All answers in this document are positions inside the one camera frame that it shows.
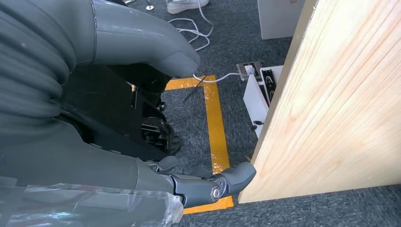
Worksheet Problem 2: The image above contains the chrome chair base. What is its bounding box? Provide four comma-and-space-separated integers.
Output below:
123, 0, 155, 11

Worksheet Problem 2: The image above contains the white cabinet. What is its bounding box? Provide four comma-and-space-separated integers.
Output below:
257, 0, 306, 40

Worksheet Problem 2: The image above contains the black robot body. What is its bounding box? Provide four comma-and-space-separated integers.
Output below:
61, 62, 183, 162

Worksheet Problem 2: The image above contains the metal floor power socket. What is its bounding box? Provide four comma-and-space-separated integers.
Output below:
236, 61, 264, 81

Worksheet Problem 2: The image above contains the white card reader cable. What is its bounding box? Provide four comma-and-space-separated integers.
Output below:
192, 65, 255, 84

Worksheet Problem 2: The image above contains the loose white cable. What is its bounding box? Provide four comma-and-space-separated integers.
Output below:
168, 0, 214, 52

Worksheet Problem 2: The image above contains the yellow floor tape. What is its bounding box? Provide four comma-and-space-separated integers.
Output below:
131, 75, 235, 215

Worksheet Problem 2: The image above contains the white desk leg panel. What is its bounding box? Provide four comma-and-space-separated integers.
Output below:
243, 65, 284, 139

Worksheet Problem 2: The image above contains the thin black cable tie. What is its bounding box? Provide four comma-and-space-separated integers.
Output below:
183, 77, 207, 103

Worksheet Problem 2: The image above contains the light wood desk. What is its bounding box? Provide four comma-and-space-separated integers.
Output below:
238, 0, 401, 204

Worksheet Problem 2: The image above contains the clear plastic film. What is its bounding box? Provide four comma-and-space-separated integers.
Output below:
0, 183, 184, 227

